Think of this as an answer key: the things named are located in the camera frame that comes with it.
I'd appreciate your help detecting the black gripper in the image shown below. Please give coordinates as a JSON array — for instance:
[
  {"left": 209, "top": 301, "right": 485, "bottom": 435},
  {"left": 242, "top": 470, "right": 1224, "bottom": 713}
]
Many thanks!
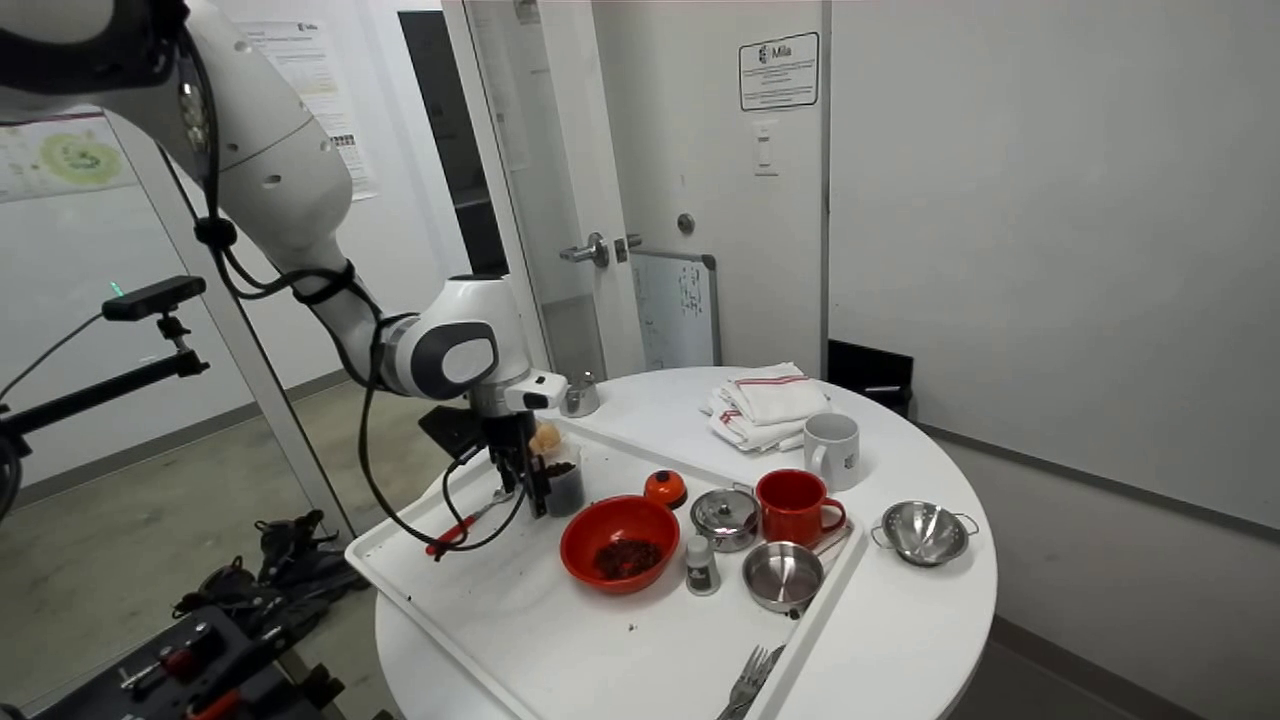
[{"left": 418, "top": 371, "right": 568, "bottom": 514}]

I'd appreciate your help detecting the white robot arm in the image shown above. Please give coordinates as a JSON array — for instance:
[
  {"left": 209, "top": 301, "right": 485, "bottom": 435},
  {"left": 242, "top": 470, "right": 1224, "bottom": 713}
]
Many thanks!
[{"left": 0, "top": 0, "right": 534, "bottom": 423}]

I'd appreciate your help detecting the red bowl with beans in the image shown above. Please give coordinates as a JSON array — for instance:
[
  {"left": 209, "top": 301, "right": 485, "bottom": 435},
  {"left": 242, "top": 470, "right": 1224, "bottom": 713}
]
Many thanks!
[{"left": 561, "top": 497, "right": 679, "bottom": 596}]

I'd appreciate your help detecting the small steel bowl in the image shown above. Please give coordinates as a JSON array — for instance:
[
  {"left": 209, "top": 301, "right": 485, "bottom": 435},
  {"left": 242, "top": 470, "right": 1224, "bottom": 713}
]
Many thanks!
[{"left": 738, "top": 539, "right": 823, "bottom": 614}]

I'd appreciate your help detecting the steel colander bowl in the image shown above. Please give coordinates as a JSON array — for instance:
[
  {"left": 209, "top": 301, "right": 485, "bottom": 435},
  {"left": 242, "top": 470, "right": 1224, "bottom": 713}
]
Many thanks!
[{"left": 872, "top": 501, "right": 978, "bottom": 566}]

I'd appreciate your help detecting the pack of four eggs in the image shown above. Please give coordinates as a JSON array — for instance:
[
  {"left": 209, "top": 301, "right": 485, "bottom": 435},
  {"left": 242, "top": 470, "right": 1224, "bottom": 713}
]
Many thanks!
[{"left": 528, "top": 418, "right": 561, "bottom": 458}]

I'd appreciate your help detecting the white plastic tray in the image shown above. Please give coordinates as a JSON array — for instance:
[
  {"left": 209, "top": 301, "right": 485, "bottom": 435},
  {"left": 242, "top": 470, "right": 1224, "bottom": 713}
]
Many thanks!
[{"left": 341, "top": 410, "right": 872, "bottom": 720}]

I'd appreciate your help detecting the glass salt shaker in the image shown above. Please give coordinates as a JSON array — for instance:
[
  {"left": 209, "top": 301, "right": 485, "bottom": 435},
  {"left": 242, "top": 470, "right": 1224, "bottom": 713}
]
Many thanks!
[{"left": 684, "top": 537, "right": 720, "bottom": 591}]

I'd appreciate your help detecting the steel tin with lid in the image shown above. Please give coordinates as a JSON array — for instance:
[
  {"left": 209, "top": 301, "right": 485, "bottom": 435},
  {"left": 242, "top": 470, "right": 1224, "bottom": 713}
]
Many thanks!
[{"left": 693, "top": 488, "right": 754, "bottom": 550}]

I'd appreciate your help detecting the folded white towel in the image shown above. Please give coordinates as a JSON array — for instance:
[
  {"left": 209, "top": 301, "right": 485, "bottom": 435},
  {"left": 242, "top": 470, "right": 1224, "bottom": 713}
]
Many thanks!
[{"left": 706, "top": 362, "right": 826, "bottom": 454}]

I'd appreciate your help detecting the red mug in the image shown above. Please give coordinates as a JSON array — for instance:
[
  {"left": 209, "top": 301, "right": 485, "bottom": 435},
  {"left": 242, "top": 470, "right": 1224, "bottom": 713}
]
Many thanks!
[{"left": 754, "top": 467, "right": 846, "bottom": 548}]

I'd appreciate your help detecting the white ceramic mug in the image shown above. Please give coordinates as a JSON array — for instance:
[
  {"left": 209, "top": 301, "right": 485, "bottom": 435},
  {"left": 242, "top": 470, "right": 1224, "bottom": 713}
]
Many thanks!
[{"left": 803, "top": 410, "right": 859, "bottom": 490}]

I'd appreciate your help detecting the black box on floor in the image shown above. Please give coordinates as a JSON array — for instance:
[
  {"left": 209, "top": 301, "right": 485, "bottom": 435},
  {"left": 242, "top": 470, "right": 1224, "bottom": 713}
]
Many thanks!
[{"left": 826, "top": 339, "right": 911, "bottom": 415}]

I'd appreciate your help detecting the black equipment on floor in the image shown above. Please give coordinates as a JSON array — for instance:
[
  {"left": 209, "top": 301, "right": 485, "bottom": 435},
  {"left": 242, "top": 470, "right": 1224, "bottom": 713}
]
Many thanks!
[{"left": 4, "top": 511, "right": 363, "bottom": 720}]

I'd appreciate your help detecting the white door sign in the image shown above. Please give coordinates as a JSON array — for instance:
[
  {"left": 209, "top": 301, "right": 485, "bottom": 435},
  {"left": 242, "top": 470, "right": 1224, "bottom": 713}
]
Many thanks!
[{"left": 735, "top": 31, "right": 821, "bottom": 112}]

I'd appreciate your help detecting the red handled spoon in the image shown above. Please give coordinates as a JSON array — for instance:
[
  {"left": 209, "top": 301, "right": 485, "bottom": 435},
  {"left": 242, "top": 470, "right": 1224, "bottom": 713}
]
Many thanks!
[{"left": 425, "top": 514, "right": 476, "bottom": 561}]

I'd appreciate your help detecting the door handle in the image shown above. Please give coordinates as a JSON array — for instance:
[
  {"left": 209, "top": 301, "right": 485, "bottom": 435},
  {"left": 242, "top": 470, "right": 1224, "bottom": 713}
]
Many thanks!
[{"left": 561, "top": 233, "right": 644, "bottom": 268}]

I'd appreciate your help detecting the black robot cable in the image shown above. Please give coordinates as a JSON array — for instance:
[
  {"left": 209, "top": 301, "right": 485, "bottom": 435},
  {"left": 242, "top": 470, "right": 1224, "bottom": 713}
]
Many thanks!
[{"left": 172, "top": 24, "right": 534, "bottom": 555}]

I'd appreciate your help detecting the camera on black stand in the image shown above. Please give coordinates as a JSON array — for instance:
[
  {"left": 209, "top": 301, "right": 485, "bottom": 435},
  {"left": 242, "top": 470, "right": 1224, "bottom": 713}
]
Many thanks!
[{"left": 0, "top": 270, "right": 216, "bottom": 524}]

